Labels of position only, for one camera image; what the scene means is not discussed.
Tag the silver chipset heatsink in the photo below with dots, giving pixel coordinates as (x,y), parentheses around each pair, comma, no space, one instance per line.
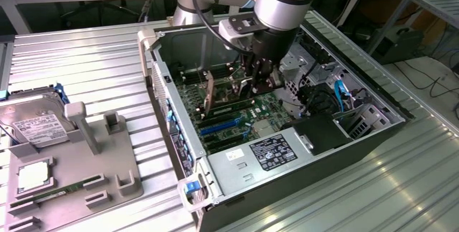
(266,127)

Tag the silver hard disk drive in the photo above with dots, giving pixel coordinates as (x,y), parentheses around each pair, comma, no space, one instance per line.
(29,114)

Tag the grey parts rack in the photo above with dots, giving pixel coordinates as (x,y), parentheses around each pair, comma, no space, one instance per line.
(71,167)

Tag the black plastic shroud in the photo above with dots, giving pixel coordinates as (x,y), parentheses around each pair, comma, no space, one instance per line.
(320,132)

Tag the blue expansion slot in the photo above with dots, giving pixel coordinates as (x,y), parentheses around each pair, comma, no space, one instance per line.
(220,127)

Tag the grey wrist camera housing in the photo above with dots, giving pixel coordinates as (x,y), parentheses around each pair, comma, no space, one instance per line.
(237,34)

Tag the grey metal frame post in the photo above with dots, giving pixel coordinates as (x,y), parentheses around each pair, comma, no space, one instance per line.
(6,60)

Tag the silver CPU chip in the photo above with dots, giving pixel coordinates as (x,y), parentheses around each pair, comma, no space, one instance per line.
(33,175)

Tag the grey power supply unit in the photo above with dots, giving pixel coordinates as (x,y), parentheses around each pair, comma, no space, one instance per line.
(230,173)

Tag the black box device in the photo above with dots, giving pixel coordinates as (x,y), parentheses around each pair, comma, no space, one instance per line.
(402,44)

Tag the blue disk carrier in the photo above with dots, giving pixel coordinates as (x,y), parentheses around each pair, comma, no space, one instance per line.
(63,95)

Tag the silver disk bay cage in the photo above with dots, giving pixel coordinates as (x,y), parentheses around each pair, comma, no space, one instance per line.
(301,68)

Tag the metal slat shelf frame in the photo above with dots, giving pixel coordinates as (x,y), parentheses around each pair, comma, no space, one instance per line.
(441,1)

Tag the graphics card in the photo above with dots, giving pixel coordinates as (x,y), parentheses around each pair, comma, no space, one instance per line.
(210,92)

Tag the metal socket cover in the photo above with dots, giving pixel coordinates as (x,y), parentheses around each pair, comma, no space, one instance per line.
(238,74)

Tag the blue case latch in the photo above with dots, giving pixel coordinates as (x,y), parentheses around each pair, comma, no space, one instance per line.
(192,185)

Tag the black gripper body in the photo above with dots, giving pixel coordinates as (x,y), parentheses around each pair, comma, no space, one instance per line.
(274,44)

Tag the green motherboard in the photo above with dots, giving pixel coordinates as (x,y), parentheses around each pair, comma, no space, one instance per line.
(266,105)

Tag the thin metal locking lever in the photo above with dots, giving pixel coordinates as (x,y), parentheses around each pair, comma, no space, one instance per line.
(201,73)

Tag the open black PC case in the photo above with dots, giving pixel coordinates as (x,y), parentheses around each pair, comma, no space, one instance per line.
(358,146)

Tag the green RAM stick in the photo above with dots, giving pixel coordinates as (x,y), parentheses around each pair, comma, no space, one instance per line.
(54,194)
(232,108)

